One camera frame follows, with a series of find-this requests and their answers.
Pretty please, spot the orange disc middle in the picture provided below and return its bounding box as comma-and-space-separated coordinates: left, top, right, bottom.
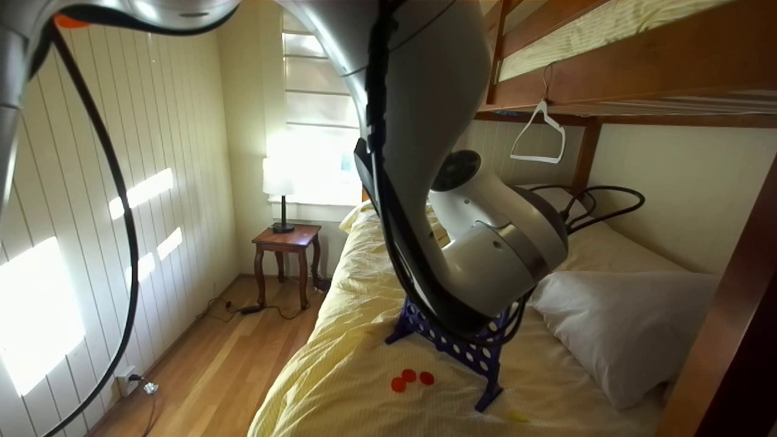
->
401, 368, 417, 384

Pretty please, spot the upper bunk mattress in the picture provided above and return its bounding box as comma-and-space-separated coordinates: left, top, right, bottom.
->
498, 0, 731, 79

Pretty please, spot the white pillow near board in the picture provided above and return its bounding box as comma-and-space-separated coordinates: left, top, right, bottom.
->
533, 271, 719, 410

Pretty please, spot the small wooden side table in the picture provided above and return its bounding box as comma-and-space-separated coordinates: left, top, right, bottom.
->
252, 224, 327, 307

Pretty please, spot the wooden bunk bed frame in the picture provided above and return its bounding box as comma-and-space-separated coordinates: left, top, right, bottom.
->
480, 0, 777, 437

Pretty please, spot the orange disc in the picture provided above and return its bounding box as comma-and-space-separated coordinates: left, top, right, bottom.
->
401, 368, 417, 384
390, 375, 407, 393
417, 370, 437, 385

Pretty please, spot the white plastic clothes hanger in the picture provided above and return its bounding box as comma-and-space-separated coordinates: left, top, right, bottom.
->
509, 101, 567, 164

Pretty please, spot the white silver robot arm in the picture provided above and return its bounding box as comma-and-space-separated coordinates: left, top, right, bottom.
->
0, 0, 565, 329

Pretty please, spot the orange disc upper right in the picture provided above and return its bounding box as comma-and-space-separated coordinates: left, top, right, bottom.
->
417, 370, 437, 385

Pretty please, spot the yellow bed sheet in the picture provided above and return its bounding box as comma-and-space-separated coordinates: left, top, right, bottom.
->
247, 204, 666, 437

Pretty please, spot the black lamp base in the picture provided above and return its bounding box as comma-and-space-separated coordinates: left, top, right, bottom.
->
271, 194, 294, 232

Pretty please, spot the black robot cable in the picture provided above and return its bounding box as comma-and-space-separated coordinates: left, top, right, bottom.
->
38, 14, 647, 437

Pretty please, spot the orange disc lower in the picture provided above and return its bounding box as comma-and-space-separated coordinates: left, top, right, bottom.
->
390, 375, 407, 393

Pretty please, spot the window with white blind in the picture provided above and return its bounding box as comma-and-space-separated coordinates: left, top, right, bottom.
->
261, 11, 362, 207

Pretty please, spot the yellow disc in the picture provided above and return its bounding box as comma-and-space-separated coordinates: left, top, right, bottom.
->
507, 412, 530, 423

